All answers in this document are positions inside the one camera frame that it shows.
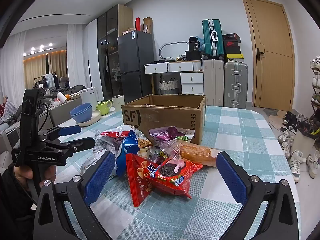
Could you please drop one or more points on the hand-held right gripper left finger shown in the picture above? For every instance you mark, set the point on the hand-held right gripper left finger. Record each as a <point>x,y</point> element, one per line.
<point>100,177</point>

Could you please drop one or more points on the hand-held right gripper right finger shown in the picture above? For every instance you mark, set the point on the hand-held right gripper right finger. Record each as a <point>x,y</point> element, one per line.
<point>232,180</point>

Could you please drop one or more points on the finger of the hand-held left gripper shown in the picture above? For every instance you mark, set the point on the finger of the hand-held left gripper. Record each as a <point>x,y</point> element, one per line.
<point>80,143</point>
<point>70,130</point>

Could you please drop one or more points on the white red noodle packet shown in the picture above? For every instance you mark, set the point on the white red noodle packet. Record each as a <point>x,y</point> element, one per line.
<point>110,136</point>

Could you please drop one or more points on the red cone snack packet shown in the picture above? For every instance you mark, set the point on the red cone snack packet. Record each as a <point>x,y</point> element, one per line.
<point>137,180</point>

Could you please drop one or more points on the blue cookie packet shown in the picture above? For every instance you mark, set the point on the blue cookie packet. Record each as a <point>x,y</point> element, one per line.
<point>127,150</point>

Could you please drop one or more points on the bread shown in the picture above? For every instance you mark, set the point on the bread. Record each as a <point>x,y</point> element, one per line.
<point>195,152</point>

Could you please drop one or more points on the red cookie packet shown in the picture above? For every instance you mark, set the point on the red cookie packet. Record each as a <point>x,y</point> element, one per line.
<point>172,180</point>

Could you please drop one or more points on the brown cardboard box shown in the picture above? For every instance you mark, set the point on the brown cardboard box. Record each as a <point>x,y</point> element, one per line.
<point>162,120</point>

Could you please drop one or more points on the person's left forearm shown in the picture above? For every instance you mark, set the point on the person's left forearm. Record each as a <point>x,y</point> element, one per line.
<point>12,205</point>

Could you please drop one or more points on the person's left hand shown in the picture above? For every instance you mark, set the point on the person's left hand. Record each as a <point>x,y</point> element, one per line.
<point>22,172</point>

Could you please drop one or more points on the blue bowl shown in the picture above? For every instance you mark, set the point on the blue bowl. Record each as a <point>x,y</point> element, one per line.
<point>80,110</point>
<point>83,119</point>

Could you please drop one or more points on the cream plate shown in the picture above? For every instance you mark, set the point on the cream plate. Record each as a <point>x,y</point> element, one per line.
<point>96,117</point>

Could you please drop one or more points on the orange fruit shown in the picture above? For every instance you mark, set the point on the orange fruit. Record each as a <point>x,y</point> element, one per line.
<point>67,97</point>

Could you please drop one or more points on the white paper cup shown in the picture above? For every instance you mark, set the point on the white paper cup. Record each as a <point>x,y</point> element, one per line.
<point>61,96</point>

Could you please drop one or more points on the white kettle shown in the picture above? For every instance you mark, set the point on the white kettle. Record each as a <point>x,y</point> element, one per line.
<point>88,96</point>

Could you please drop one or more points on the green mug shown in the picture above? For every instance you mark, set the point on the green mug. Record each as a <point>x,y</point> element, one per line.
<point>103,108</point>

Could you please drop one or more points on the yellow cake in clear wrapper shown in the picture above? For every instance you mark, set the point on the yellow cake in clear wrapper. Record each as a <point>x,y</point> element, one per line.
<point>145,153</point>

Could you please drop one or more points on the clothes rack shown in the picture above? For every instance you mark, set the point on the clothes rack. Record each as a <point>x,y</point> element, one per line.
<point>48,80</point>

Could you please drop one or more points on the white tumbler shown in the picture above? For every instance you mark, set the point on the white tumbler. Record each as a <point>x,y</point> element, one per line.
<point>118,103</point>

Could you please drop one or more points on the white curtain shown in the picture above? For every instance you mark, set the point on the white curtain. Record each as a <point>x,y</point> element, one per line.
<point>76,55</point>
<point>12,67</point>

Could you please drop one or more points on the scattered sneakers pile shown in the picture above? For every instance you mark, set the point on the scattered sneakers pile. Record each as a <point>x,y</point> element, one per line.
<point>297,162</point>

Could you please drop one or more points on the brown doormat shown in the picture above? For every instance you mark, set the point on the brown doormat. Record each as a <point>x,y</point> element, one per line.
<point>273,118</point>

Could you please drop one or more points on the purple candy packet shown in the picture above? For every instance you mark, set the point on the purple candy packet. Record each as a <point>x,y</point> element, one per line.
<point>162,133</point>

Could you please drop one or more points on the beige bin with dark bag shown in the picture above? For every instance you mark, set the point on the beige bin with dark bag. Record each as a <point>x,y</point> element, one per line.
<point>306,140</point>

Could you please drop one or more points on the dark glass cabinet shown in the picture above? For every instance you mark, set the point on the dark glass cabinet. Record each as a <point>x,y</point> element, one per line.
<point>107,55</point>

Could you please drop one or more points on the silver suitcase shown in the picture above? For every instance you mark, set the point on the silver suitcase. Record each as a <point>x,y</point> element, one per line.
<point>235,85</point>

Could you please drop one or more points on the beige suitcase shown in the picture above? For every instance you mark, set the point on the beige suitcase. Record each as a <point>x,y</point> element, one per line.
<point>213,82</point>

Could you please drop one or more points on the dark fridge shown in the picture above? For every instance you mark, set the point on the dark fridge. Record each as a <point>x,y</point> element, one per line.
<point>135,55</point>

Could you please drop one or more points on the woven basket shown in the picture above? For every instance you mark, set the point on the woven basket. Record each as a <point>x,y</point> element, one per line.
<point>168,86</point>

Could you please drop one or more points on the white drawer desk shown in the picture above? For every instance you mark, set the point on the white drawer desk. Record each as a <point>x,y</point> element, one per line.
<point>191,80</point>

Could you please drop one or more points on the metal shoe rack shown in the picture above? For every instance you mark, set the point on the metal shoe rack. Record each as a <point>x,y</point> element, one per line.
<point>315,97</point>

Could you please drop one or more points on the yellow black box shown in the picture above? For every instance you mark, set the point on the yellow black box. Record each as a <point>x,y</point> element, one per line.
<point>235,58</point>

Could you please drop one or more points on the black shoe box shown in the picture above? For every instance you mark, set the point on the black shoe box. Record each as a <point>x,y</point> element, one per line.
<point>232,50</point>
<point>231,37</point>

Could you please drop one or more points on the black storage box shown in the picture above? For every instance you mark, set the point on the black storage box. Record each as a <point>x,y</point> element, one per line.
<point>193,55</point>

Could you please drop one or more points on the wooden door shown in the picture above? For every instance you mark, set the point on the wooden door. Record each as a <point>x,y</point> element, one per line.
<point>270,55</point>

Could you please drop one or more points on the tall cardboard box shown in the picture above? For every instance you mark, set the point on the tall cardboard box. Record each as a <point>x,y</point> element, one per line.
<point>147,25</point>

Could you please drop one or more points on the red logo shoe box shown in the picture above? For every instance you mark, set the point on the red logo shoe box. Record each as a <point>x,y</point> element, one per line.
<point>231,43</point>

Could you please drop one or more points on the black bag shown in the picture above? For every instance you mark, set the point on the black bag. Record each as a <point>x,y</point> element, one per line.
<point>194,43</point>

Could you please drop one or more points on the rows of assorted shoes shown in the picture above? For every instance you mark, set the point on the rows of assorted shoes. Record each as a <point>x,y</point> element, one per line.
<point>316,65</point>

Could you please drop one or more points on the teal suitcase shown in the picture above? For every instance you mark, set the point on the teal suitcase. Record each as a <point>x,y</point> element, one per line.
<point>212,38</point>

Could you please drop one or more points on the silver curved metal frame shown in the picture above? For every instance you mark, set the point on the silver curved metal frame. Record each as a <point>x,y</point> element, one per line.
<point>165,45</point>

